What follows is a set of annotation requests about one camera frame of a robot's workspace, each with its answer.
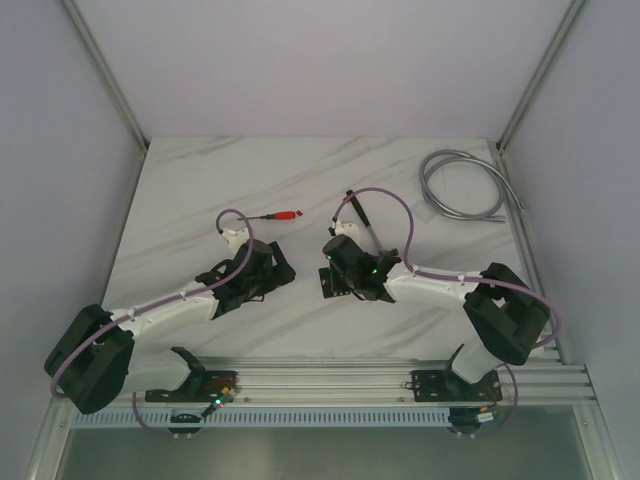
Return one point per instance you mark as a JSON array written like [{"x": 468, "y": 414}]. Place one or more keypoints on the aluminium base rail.
[{"x": 364, "y": 382}]

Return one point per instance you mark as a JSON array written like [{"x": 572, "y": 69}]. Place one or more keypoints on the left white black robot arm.
[{"x": 105, "y": 354}]

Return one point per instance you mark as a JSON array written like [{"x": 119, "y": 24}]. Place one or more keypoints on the right aluminium frame post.
[{"x": 544, "y": 68}]

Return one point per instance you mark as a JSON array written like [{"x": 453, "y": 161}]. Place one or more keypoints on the aluminium frame post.
[
  {"x": 104, "y": 72},
  {"x": 544, "y": 68}
]

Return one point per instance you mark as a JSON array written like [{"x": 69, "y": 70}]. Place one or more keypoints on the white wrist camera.
[
  {"x": 235, "y": 239},
  {"x": 348, "y": 229}
]

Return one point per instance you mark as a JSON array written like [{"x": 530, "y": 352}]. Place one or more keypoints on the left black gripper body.
[{"x": 279, "y": 264}]

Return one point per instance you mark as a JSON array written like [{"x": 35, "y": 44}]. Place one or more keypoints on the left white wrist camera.
[{"x": 235, "y": 239}]

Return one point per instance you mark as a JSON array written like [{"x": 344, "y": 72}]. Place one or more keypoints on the black fuse box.
[{"x": 332, "y": 283}]

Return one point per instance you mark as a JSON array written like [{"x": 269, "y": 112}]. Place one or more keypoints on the red handle screwdriver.
[{"x": 278, "y": 216}]

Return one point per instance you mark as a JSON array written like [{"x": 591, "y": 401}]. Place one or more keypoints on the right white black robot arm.
[{"x": 506, "y": 319}]

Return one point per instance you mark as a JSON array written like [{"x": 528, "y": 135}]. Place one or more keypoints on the left aluminium frame post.
[{"x": 104, "y": 72}]

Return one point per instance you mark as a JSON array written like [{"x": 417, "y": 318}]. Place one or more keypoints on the black mounting plate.
[
  {"x": 208, "y": 387},
  {"x": 435, "y": 385}
]

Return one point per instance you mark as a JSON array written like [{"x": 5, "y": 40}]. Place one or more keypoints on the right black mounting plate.
[{"x": 435, "y": 385}]

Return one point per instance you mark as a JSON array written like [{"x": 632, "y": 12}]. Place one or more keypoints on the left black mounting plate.
[{"x": 208, "y": 387}]

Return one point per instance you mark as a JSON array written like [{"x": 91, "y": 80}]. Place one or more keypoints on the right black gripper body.
[{"x": 353, "y": 281}]

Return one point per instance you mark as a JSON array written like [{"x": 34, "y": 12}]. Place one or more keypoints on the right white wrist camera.
[{"x": 348, "y": 229}]

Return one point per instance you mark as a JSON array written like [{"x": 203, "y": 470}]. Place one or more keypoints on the white slotted cable duct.
[{"x": 268, "y": 417}]

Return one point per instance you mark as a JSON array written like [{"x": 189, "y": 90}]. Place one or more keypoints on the black handle claw hammer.
[{"x": 351, "y": 197}]

